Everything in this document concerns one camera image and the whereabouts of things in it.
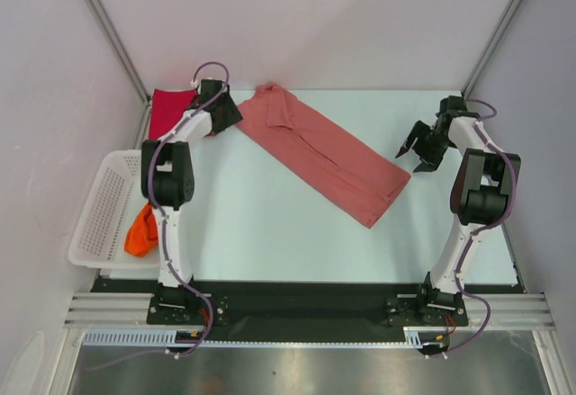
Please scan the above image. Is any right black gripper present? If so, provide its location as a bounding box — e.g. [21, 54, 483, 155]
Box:
[397, 120, 454, 173]

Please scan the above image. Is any salmon pink t shirt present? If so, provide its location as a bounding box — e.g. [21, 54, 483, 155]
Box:
[238, 83, 411, 229]

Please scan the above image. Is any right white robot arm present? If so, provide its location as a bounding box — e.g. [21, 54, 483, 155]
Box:
[396, 95, 521, 326]

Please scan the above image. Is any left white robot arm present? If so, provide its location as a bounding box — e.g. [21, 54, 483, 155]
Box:
[140, 78, 242, 291]

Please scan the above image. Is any folded red t shirt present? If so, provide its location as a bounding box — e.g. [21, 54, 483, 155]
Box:
[148, 89, 197, 139]

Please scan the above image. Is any white plastic basket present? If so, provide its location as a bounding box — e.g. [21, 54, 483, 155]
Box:
[67, 149, 160, 271]

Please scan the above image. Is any orange t shirt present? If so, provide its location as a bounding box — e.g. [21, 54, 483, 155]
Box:
[124, 203, 158, 258]

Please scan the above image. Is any white slotted cable duct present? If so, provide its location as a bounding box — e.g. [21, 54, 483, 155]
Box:
[83, 326, 451, 349]

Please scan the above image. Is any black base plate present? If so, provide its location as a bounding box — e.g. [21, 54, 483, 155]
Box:
[91, 277, 523, 344]

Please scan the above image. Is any left aluminium frame post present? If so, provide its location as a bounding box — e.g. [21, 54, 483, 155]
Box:
[85, 0, 150, 104]

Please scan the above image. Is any aluminium frame post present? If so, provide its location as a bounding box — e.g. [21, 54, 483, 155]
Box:
[85, 0, 150, 104]
[461, 0, 525, 97]

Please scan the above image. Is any right aluminium frame post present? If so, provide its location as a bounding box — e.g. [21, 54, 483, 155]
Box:
[461, 0, 525, 97]

